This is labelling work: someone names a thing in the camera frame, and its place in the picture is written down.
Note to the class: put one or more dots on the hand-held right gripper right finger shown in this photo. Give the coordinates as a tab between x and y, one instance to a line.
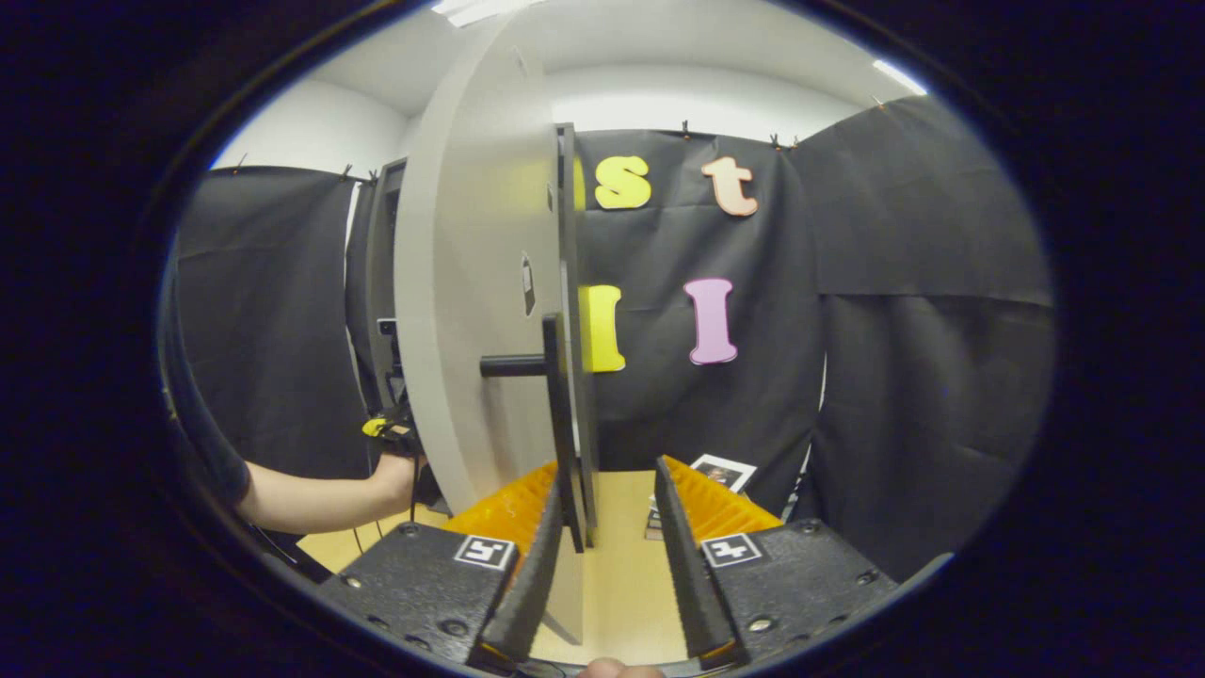
687	584

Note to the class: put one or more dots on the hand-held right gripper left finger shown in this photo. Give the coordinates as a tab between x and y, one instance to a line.
537	584

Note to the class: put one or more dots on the dark framed cabinet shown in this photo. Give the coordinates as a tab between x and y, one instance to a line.
379	264

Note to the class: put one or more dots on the grey cabinet door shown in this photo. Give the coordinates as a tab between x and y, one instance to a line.
471	235

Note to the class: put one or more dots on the printed photo card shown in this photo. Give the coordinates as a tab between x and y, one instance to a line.
723	471

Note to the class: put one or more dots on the black backdrop cloth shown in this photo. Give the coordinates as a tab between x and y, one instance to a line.
894	330

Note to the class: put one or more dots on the long ceiling light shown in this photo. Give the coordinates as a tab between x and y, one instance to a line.
475	8

